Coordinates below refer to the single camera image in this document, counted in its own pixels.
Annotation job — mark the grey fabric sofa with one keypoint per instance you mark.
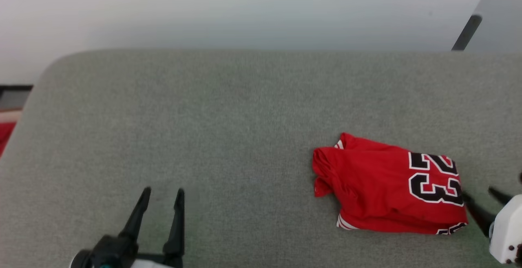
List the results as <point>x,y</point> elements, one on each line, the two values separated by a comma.
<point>204,117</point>

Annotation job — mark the dark grey bar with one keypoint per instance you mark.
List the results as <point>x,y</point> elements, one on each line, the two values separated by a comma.
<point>467,32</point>

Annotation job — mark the red Bulls 23 jersey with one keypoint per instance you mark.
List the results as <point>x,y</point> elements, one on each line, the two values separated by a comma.
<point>367,186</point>

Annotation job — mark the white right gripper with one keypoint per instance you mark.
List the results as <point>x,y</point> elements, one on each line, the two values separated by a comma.
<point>509,231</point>

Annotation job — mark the red cloth on floor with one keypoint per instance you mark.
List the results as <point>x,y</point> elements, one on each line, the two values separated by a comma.
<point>5,137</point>

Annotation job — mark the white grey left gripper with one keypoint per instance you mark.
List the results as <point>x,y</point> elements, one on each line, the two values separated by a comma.
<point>112,251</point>

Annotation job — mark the dark grey low box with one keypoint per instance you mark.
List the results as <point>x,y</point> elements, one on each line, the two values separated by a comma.
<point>14,96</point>

